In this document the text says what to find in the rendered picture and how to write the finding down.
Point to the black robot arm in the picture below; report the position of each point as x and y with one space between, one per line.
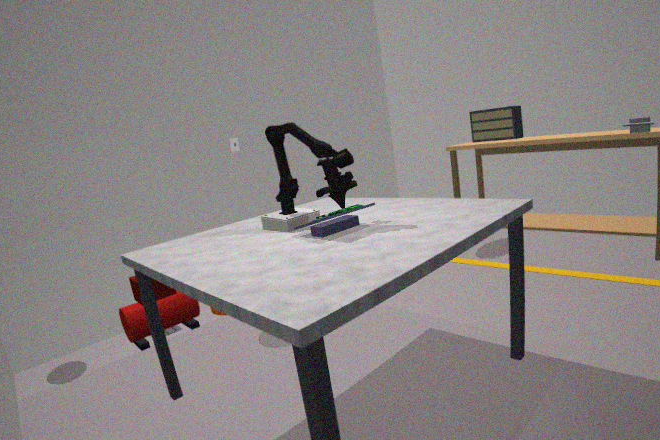
288 186

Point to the grey switch panel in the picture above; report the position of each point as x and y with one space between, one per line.
335 225

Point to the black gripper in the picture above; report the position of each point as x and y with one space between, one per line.
338 192

